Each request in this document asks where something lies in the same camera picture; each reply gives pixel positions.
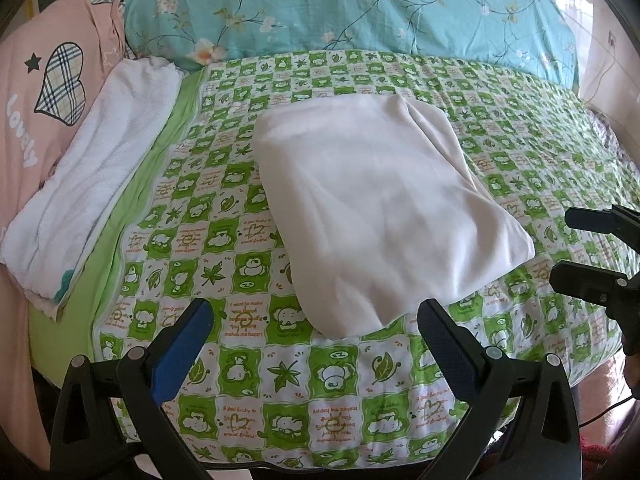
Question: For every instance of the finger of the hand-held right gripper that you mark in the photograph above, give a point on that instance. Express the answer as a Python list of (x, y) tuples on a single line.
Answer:
[(585, 280), (595, 219)]

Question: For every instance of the dark red cloth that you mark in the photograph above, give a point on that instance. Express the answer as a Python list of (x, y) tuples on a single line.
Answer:
[(595, 460)]

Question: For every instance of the white folded towel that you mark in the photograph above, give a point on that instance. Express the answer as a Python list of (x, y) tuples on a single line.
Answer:
[(95, 170)]

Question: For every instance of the green checked cartoon bedsheet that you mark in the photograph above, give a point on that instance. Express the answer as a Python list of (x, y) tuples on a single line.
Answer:
[(240, 270)]

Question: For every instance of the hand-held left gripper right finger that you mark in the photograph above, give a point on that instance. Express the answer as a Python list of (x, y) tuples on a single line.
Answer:
[(450, 355)]

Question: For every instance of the pale pink white garment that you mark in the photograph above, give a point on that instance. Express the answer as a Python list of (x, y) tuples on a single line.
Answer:
[(380, 200)]

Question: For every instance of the blue floral quilt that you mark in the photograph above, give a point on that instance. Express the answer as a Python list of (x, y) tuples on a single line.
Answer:
[(320, 5)]

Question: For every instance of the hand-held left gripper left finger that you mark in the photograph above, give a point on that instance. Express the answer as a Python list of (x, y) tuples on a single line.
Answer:
[(185, 340)]

